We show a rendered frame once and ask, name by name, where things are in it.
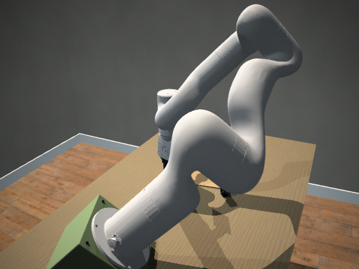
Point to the black die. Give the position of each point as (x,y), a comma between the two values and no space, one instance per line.
(224,193)

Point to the tan flat mat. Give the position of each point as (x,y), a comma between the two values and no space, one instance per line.
(202,180)

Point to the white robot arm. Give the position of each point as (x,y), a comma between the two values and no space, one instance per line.
(233,157)

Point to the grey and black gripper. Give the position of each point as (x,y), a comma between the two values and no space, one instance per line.
(164,148)

